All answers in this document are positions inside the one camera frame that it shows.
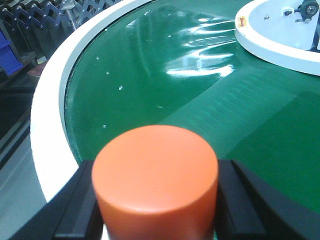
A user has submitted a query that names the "expandable roller conveyor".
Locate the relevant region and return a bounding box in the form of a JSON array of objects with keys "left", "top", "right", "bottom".
[{"left": 0, "top": 0, "right": 119, "bottom": 58}]

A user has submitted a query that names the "green conveyor belt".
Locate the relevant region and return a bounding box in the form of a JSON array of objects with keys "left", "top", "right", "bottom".
[{"left": 64, "top": 0, "right": 320, "bottom": 212}]

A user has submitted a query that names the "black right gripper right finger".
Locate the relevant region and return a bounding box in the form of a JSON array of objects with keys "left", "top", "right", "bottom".
[{"left": 215, "top": 159, "right": 320, "bottom": 240}]

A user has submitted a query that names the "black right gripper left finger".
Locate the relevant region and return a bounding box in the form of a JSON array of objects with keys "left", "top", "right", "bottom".
[{"left": 10, "top": 161, "right": 103, "bottom": 240}]

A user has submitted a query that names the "white outer conveyor rim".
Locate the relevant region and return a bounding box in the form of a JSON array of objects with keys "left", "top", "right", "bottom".
[{"left": 30, "top": 0, "right": 147, "bottom": 202}]

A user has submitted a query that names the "white inner conveyor ring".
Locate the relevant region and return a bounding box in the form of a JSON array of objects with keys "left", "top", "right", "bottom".
[{"left": 234, "top": 0, "right": 320, "bottom": 77}]

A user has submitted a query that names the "orange cylindrical capacitor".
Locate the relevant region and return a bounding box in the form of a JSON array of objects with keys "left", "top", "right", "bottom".
[{"left": 91, "top": 125, "right": 219, "bottom": 240}]

